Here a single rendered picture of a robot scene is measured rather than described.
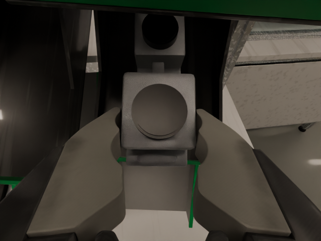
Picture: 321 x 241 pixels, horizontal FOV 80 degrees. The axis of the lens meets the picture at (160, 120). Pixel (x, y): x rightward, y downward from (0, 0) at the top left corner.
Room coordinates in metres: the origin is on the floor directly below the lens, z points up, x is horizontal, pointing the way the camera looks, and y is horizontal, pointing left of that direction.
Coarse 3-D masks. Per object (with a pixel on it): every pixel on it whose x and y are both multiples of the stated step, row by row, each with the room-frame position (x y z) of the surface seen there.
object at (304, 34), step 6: (252, 36) 0.84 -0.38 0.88; (258, 36) 0.85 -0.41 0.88; (264, 36) 0.85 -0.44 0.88; (270, 36) 0.86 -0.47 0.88; (276, 36) 0.88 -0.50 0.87; (282, 36) 0.88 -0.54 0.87; (288, 36) 0.89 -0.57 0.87; (294, 36) 0.89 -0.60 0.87; (300, 36) 0.90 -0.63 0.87; (306, 36) 0.91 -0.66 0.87; (312, 36) 0.92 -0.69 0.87; (318, 36) 0.92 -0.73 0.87
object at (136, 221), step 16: (224, 96) 0.48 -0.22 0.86; (224, 112) 0.41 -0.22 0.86; (240, 128) 0.35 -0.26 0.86; (128, 224) 0.04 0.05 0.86; (144, 224) 0.04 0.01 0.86; (160, 224) 0.05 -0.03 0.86; (176, 224) 0.05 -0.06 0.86; (128, 240) 0.01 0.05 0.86; (144, 240) 0.01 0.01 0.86; (160, 240) 0.01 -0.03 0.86; (176, 240) 0.02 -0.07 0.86; (192, 240) 0.02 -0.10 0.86
